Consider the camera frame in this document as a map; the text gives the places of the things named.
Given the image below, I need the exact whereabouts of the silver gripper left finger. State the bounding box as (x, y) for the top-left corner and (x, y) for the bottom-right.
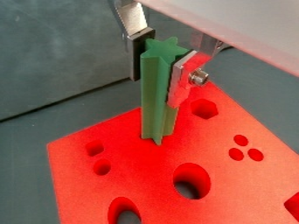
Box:
(112, 0), (155, 81)

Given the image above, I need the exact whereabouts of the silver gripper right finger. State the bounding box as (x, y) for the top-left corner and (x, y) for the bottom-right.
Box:
(167, 31), (224, 109)

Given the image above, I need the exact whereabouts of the green star peg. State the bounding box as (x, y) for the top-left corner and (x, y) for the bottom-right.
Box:
(140, 37), (188, 145)

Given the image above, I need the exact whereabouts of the red shape sorter block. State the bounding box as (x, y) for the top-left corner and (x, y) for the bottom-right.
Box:
(48, 83), (299, 224)

